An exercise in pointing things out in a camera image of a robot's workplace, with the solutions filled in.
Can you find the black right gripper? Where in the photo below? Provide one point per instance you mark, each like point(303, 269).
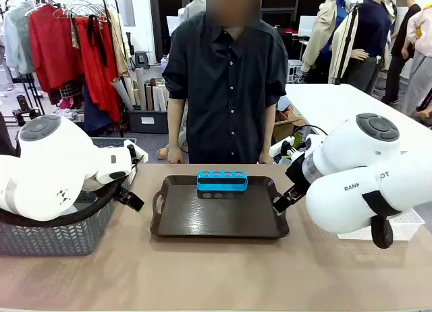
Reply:
point(297, 173)

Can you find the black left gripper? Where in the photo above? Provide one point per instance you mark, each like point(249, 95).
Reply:
point(108, 184)

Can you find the person's right forearm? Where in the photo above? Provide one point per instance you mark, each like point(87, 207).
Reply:
point(175, 123)

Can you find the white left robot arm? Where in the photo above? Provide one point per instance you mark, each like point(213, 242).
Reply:
point(50, 170)

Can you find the person's left forearm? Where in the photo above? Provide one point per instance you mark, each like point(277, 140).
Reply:
point(269, 129)

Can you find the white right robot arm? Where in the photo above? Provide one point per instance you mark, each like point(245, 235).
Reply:
point(341, 204)

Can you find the person's left hand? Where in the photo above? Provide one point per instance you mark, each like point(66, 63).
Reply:
point(266, 158)

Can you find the person's right hand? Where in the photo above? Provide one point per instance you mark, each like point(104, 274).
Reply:
point(175, 155)

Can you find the white power strip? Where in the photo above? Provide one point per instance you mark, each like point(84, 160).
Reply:
point(278, 148)

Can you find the green chair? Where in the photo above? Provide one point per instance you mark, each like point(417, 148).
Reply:
point(297, 140)

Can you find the small grey plastic basket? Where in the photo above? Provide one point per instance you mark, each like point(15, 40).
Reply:
point(108, 142)

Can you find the blue test tube rack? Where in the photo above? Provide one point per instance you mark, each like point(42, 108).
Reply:
point(221, 185)

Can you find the dark brown plastic tray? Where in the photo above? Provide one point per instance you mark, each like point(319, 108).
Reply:
point(219, 217)

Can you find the cardboard box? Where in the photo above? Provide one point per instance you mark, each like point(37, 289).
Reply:
point(285, 123)

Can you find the dark grey storage bin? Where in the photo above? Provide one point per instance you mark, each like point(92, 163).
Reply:
point(148, 121)

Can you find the large grey plastic basket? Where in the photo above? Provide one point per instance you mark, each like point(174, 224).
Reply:
point(50, 239)

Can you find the navy skirt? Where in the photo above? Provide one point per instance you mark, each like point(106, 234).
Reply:
point(96, 112)

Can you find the short white paper roll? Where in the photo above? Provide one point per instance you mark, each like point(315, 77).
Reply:
point(156, 99)

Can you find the brown paper roll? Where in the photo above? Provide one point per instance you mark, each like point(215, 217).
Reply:
point(149, 97)

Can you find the cream paper roll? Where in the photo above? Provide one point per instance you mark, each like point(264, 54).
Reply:
point(163, 97)

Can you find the grey paper roll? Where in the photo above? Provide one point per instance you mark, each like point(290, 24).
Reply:
point(123, 92)

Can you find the tall white paper roll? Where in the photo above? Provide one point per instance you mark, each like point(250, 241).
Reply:
point(141, 89)

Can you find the white plastic mesh basket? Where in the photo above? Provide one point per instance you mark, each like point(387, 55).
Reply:
point(410, 224)

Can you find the person in black shirt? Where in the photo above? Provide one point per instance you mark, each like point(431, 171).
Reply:
point(226, 89)

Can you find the red dress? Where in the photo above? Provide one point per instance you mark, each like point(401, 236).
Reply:
point(98, 79)

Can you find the black step stool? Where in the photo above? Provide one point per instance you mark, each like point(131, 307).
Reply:
point(142, 58)

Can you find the beige garment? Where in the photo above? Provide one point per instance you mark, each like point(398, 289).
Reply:
point(118, 45)

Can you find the black scarf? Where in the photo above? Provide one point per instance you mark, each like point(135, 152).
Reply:
point(96, 35)

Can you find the mannequin with beige coat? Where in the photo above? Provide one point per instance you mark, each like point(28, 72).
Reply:
point(320, 28)

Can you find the white monitor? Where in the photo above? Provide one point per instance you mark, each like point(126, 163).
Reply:
point(308, 25)
point(173, 25)

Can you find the red shirt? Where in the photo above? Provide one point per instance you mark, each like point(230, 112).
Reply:
point(50, 48)

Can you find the background person grey trousers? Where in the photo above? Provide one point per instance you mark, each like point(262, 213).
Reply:
point(420, 72)

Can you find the mannequin with navy dress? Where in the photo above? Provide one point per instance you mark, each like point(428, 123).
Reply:
point(371, 35)

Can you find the black metal clothes rack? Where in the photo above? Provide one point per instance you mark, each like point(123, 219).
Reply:
point(111, 8)

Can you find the background person in black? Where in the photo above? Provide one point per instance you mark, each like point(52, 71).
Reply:
point(403, 38)

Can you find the light grey garment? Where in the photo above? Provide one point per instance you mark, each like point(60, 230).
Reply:
point(17, 38)

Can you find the grey hooded mannequin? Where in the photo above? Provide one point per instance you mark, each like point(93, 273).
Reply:
point(195, 3)

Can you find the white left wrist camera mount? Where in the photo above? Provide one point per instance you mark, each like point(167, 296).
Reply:
point(140, 153)

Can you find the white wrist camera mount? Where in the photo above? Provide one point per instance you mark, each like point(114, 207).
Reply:
point(314, 143)
point(140, 153)

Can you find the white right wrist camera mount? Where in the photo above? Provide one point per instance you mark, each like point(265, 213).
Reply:
point(314, 143)

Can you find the black camera on stand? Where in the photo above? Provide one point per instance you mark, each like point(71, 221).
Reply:
point(23, 104)

